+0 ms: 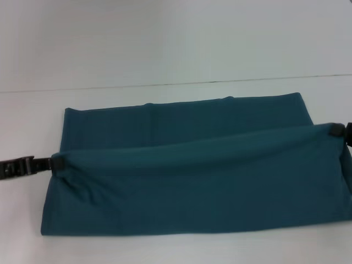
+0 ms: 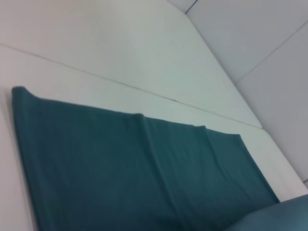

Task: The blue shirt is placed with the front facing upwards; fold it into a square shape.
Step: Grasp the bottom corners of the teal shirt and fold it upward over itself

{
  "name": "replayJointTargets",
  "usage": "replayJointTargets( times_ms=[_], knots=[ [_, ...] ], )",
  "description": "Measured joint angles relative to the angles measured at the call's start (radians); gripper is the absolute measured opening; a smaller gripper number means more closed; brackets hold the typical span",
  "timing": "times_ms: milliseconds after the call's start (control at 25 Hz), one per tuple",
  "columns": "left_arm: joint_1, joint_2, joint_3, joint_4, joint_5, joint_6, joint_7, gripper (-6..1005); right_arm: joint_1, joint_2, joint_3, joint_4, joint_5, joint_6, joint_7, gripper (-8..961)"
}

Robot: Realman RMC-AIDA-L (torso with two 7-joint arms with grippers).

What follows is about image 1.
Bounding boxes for teal t-shirt with FREE print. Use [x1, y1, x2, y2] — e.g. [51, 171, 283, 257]
[40, 92, 352, 238]

